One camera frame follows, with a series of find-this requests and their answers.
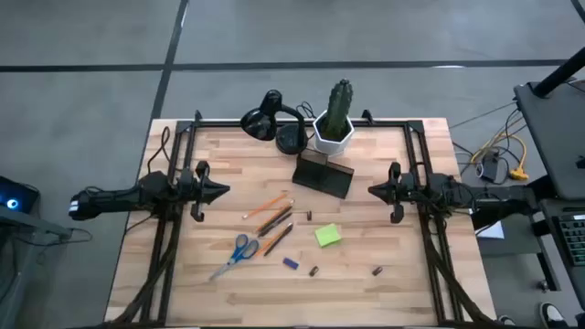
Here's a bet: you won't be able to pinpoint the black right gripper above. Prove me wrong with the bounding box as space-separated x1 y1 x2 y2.
367 161 418 225

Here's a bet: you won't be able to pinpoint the white paper sheet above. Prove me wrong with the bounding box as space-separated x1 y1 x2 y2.
474 220 506 241

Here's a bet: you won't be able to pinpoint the dark grey flat panel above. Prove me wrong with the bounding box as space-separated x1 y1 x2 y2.
513 80 585 202

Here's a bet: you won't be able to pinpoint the blue handled scissors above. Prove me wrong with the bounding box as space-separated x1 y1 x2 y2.
208 233 261 281

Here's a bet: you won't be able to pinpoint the black power adapter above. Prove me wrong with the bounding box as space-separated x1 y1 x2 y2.
478 150 503 183

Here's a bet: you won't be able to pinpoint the black device with blue light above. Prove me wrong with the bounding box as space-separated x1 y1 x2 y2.
0 175 40 215

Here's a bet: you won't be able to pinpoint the black pole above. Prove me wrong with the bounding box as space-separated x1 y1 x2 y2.
532 45 585 100

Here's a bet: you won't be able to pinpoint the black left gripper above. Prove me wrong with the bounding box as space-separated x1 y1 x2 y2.
178 159 231 224

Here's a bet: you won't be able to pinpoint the black gooseneck desk lamp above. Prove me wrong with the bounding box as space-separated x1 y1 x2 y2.
239 89 311 156

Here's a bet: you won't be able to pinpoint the green sticky note pad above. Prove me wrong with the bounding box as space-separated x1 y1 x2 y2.
314 222 343 249

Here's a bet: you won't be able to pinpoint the black aluminium table frame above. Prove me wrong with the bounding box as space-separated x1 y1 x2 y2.
105 109 499 328

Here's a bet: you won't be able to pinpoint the green cactus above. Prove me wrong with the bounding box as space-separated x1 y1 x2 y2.
322 79 355 141

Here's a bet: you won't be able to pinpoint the backlit keyboard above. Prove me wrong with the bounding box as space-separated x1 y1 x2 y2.
555 212 585 269

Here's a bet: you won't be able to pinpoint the grey metal stand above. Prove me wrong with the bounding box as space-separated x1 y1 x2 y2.
0 205 74 329

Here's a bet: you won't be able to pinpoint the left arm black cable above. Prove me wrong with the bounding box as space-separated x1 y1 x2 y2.
145 125 173 177

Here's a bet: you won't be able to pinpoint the black mesh desk organizer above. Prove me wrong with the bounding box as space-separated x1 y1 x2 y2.
292 148 356 200

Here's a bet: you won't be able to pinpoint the yellow cable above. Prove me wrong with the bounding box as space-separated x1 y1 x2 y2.
470 132 531 182

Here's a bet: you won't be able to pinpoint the black stand beam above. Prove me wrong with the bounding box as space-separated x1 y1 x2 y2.
473 175 557 229

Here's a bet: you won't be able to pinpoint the black lamp cable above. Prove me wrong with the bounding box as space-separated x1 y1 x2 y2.
295 101 317 121

